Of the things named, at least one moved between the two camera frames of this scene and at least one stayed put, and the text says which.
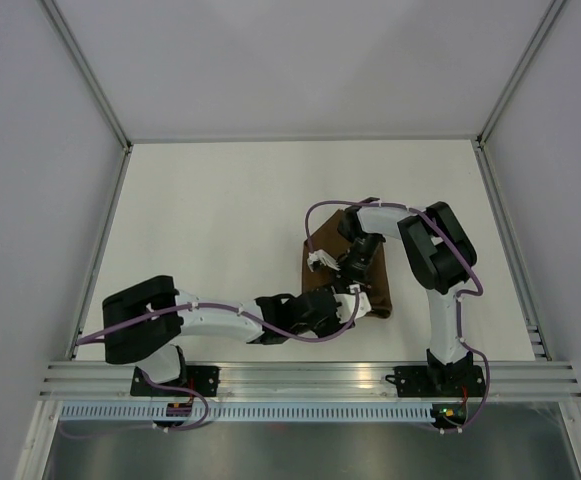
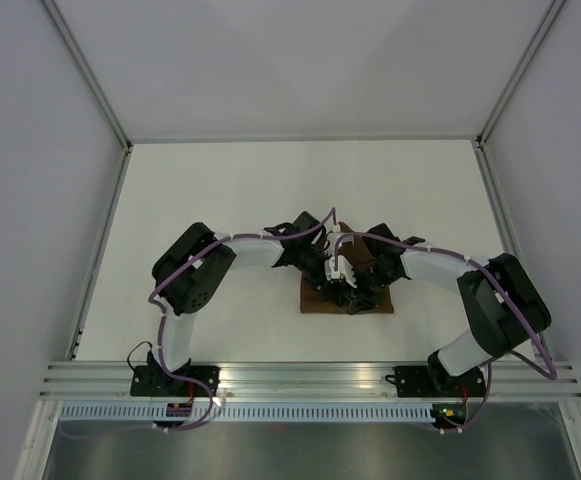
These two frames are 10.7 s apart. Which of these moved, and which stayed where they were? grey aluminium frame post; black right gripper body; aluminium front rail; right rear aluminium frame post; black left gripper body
Moved: black right gripper body; black left gripper body
Stayed: right rear aluminium frame post; grey aluminium frame post; aluminium front rail
